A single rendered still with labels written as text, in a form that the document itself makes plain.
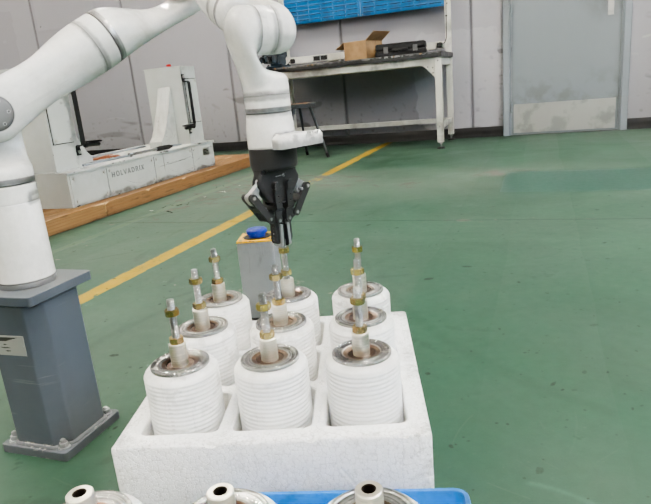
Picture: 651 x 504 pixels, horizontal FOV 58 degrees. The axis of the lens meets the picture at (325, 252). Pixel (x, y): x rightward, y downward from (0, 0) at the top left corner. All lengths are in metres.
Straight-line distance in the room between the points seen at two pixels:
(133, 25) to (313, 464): 0.77
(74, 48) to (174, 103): 3.37
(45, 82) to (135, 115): 6.01
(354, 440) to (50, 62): 0.74
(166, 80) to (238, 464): 3.87
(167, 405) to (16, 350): 0.41
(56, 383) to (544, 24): 5.08
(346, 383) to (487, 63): 5.08
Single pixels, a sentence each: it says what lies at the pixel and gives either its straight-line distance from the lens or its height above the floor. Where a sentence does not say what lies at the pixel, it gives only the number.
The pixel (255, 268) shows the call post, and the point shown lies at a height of 0.26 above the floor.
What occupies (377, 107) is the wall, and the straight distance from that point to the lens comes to 5.86.
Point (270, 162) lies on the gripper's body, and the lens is 0.91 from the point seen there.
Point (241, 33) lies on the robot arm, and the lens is 0.89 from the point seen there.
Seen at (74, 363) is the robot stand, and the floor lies 0.15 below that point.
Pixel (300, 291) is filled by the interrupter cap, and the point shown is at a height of 0.25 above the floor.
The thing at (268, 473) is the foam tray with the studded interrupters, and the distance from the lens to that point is 0.77.
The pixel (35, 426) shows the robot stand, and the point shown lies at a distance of 1.19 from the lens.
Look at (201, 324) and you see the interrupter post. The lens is 0.90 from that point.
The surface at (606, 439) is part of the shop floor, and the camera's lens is 1.09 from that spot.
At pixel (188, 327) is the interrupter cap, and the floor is 0.25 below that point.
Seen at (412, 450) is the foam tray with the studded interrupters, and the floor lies 0.16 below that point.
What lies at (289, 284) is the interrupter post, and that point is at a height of 0.27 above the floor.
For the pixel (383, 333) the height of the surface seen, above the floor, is 0.24.
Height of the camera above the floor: 0.58
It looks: 16 degrees down
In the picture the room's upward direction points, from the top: 5 degrees counter-clockwise
